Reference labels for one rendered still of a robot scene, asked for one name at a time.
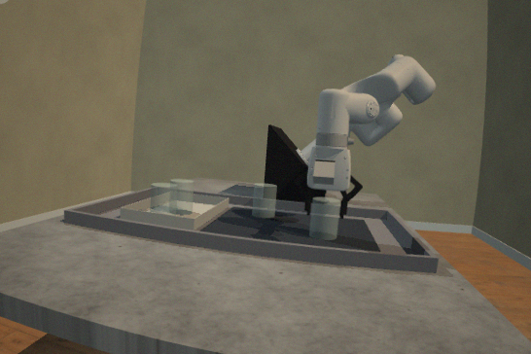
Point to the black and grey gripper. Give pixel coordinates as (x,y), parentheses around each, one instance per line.
(342,176)

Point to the clear glass jar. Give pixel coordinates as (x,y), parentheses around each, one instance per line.
(264,200)
(324,218)
(163,198)
(185,196)

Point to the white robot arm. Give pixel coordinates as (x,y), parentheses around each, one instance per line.
(359,102)

